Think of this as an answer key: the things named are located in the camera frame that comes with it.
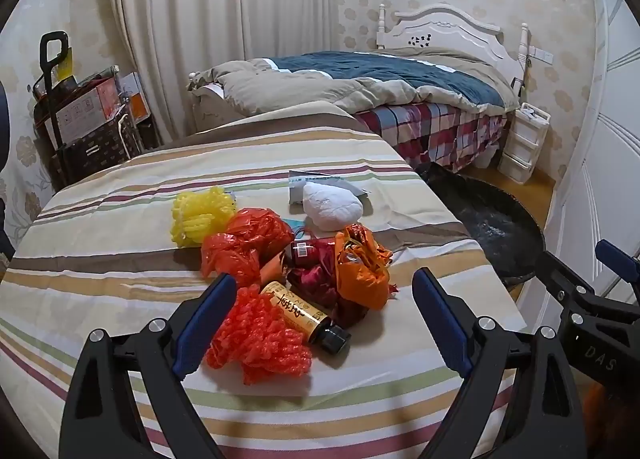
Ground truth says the cream striped curtain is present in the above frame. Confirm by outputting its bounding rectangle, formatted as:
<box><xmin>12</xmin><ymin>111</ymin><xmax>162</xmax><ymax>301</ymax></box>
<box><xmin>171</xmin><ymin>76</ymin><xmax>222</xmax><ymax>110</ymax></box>
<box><xmin>107</xmin><ymin>0</ymin><xmax>346</xmax><ymax>150</ymax></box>

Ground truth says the plaid bed sheet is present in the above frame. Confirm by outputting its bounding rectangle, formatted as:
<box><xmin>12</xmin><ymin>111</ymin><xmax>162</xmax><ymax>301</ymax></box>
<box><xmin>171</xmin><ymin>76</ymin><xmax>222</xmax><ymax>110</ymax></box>
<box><xmin>355</xmin><ymin>101</ymin><xmax>513</xmax><ymax>174</ymax></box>

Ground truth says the white bed headboard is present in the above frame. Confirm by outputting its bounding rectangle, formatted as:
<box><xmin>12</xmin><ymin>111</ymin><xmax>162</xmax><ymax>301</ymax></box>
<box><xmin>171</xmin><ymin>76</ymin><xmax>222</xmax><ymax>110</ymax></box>
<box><xmin>375</xmin><ymin>2</ymin><xmax>531</xmax><ymax>84</ymax></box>

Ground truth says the orange plastic bag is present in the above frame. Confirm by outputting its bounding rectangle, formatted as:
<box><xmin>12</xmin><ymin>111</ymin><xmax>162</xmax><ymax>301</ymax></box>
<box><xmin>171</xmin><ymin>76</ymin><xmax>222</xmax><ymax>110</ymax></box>
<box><xmin>332</xmin><ymin>224</ymin><xmax>401</xmax><ymax>311</ymax></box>

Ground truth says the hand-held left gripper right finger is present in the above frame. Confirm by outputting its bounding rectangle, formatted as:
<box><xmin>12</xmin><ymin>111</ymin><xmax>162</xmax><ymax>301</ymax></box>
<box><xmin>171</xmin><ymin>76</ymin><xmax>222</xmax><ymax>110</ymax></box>
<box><xmin>411</xmin><ymin>267</ymin><xmax>587</xmax><ymax>459</ymax></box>

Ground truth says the white and orange cardboard box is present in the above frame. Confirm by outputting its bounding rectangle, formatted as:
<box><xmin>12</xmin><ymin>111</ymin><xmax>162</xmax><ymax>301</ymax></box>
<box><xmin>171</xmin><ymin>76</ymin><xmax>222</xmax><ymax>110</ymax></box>
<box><xmin>42</xmin><ymin>76</ymin><xmax>121</xmax><ymax>144</ymax></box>

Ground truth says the yellow foam net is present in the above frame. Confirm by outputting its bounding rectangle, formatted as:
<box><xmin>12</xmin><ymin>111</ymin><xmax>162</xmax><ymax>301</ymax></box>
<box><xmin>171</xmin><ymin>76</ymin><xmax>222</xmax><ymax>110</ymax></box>
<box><xmin>171</xmin><ymin>187</ymin><xmax>237</xmax><ymax>247</ymax></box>

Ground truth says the brown bottle with gold label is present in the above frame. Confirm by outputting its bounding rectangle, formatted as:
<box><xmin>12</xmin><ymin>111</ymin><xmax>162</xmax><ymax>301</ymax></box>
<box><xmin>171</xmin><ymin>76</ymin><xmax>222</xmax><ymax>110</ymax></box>
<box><xmin>259</xmin><ymin>280</ymin><xmax>352</xmax><ymax>355</ymax></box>

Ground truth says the red plastic bag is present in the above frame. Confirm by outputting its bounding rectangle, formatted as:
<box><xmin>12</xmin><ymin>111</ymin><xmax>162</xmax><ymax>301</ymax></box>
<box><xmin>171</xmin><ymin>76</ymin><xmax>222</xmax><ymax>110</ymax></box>
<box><xmin>200</xmin><ymin>207</ymin><xmax>296</xmax><ymax>290</ymax></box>

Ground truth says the brown patterned storage box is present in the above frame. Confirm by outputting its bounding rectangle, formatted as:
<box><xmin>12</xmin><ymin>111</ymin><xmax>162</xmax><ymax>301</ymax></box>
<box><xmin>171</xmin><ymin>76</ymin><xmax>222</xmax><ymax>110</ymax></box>
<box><xmin>50</xmin><ymin>114</ymin><xmax>138</xmax><ymax>190</ymax></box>

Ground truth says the white panelled door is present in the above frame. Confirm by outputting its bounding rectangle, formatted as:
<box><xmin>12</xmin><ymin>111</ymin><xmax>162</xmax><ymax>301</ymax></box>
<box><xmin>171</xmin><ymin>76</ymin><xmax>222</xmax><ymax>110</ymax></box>
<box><xmin>520</xmin><ymin>0</ymin><xmax>640</xmax><ymax>325</ymax></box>

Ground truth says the white plastic drawer unit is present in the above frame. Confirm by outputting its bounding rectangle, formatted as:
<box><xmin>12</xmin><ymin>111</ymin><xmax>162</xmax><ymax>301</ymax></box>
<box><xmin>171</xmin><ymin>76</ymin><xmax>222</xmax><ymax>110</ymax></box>
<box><xmin>497</xmin><ymin>101</ymin><xmax>551</xmax><ymax>184</ymax></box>

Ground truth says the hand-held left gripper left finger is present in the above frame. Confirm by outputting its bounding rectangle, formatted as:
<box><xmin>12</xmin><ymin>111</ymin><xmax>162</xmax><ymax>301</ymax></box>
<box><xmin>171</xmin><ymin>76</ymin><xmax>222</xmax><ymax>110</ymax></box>
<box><xmin>59</xmin><ymin>273</ymin><xmax>238</xmax><ymax>459</ymax></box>

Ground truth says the red foam net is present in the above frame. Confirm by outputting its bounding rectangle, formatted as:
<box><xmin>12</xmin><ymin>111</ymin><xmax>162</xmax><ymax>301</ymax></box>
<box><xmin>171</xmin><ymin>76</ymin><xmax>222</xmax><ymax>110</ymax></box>
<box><xmin>205</xmin><ymin>285</ymin><xmax>313</xmax><ymax>386</ymax></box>

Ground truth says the striped bed sheet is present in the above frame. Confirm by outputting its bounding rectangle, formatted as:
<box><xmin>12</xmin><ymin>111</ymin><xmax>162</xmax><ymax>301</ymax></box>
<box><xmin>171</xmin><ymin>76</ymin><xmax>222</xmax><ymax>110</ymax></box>
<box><xmin>0</xmin><ymin>104</ymin><xmax>528</xmax><ymax>459</ymax></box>

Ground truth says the beige duvet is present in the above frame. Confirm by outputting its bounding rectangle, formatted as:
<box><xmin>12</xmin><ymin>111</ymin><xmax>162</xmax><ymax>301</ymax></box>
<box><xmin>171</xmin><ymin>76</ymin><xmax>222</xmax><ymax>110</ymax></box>
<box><xmin>187</xmin><ymin>51</ymin><xmax>521</xmax><ymax>117</ymax></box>

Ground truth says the grey mailer bag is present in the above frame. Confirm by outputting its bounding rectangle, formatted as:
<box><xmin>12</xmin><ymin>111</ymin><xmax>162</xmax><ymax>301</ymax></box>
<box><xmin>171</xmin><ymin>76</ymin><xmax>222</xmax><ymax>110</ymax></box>
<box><xmin>287</xmin><ymin>170</ymin><xmax>373</xmax><ymax>204</ymax></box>

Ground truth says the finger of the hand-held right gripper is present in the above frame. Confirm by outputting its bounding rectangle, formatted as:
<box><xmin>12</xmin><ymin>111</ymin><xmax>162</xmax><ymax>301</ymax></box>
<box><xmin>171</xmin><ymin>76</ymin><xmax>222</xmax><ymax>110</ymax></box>
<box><xmin>595</xmin><ymin>239</ymin><xmax>640</xmax><ymax>290</ymax></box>
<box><xmin>534</xmin><ymin>250</ymin><xmax>601</xmax><ymax>310</ymax></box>

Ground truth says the black hand trolley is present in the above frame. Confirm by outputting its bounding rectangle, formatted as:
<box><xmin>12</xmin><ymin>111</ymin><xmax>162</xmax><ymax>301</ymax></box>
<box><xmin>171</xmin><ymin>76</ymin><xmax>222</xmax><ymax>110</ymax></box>
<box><xmin>32</xmin><ymin>31</ymin><xmax>76</xmax><ymax>174</ymax></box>

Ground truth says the teal blanket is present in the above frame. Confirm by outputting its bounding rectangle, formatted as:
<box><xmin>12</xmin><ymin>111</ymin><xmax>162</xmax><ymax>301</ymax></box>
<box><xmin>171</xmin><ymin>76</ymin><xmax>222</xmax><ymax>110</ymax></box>
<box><xmin>250</xmin><ymin>50</ymin><xmax>506</xmax><ymax>107</ymax></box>

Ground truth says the small white cardboard box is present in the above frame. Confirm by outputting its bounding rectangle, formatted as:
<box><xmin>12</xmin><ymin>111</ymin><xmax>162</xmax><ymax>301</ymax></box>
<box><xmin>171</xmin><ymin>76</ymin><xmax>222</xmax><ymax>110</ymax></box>
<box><xmin>120</xmin><ymin>71</ymin><xmax>151</xmax><ymax>124</ymax></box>

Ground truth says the dark red packet with barcode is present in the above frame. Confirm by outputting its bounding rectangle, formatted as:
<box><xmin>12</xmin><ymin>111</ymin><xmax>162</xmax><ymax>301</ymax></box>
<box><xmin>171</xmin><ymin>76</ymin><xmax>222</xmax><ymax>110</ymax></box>
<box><xmin>282</xmin><ymin>236</ymin><xmax>371</xmax><ymax>327</ymax></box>

